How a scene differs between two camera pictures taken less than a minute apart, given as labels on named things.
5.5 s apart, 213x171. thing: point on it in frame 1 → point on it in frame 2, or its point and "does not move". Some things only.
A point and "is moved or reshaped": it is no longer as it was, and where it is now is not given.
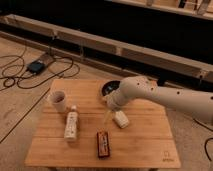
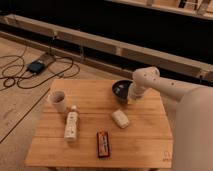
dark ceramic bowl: [110, 86] is moved or reshaped
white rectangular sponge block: [121, 119] does not move
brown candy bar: [103, 144] does not move
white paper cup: [59, 101] does not move
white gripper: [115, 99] → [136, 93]
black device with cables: [36, 67] does not move
